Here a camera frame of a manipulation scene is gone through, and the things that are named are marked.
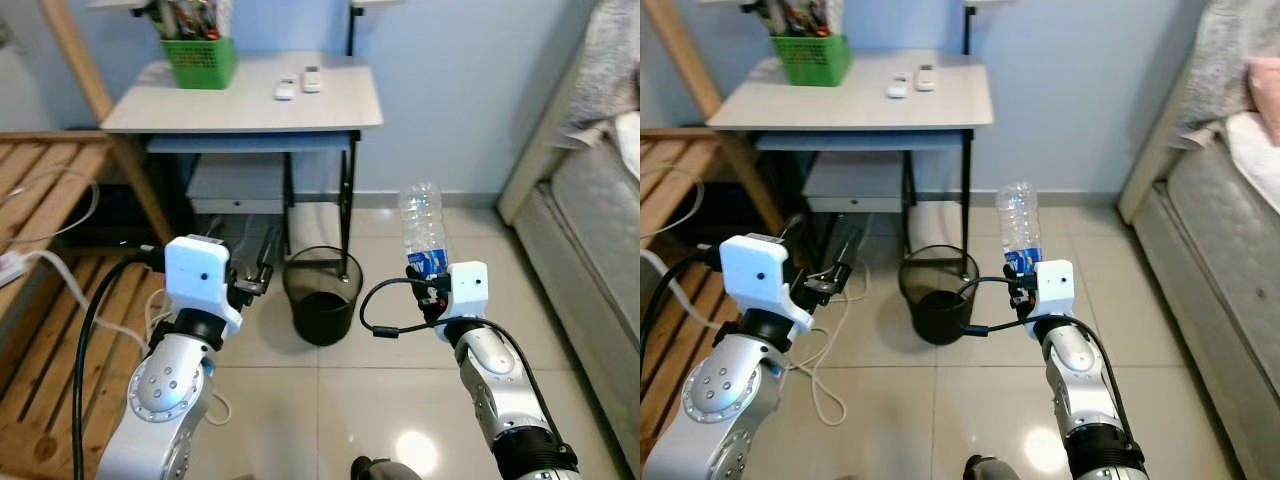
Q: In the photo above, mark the cream remote with display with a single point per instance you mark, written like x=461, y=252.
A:
x=312, y=78
x=924, y=77

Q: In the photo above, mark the grey robot right leg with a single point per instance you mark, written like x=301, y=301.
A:
x=985, y=470
x=385, y=470

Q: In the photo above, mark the wooden slatted platform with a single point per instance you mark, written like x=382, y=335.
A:
x=40, y=400
x=665, y=380

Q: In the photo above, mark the clear plastic water bottle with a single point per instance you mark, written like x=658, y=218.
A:
x=422, y=225
x=1018, y=222

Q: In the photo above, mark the white bed sheet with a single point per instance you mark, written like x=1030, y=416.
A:
x=630, y=145
x=1260, y=170

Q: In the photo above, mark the colourful packets bundle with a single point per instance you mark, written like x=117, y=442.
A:
x=190, y=18
x=800, y=16

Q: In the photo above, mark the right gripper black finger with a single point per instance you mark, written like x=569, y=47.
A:
x=413, y=282
x=1010, y=283

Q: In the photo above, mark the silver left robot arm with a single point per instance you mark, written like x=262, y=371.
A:
x=720, y=390
x=165, y=390

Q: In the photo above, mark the beige wooden headboard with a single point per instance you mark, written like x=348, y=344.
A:
x=1160, y=120
x=540, y=130

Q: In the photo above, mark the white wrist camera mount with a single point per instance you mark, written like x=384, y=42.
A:
x=1055, y=285
x=467, y=285
x=755, y=272
x=195, y=275

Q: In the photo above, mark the pink pillow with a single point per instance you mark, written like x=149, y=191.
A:
x=1265, y=95

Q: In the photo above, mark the white remote with dark buttons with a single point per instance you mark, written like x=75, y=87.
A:
x=897, y=88
x=285, y=90

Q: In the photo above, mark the slanted wooden beam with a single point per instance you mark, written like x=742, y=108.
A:
x=700, y=90
x=95, y=95

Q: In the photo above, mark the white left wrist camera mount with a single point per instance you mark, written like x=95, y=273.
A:
x=755, y=272
x=195, y=275

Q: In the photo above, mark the black mesh trash bin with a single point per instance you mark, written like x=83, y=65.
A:
x=320, y=320
x=940, y=320

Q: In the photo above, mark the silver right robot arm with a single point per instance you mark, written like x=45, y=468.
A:
x=1085, y=375
x=500, y=375

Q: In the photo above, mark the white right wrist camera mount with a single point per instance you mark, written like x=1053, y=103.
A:
x=467, y=285
x=1055, y=285

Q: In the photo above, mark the small light wooden shelf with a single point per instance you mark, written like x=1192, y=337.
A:
x=985, y=2
x=375, y=2

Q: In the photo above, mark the grey quilted mattress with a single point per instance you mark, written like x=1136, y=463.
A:
x=1210, y=250
x=590, y=250

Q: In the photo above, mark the white power strip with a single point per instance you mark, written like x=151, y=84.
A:
x=10, y=268

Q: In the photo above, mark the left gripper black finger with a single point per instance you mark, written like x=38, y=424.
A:
x=851, y=255
x=271, y=258
x=792, y=228

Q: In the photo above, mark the grey floral patterned pillow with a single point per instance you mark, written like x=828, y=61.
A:
x=610, y=60
x=1220, y=60

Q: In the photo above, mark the green plastic basket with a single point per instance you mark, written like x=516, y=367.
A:
x=812, y=62
x=200, y=65

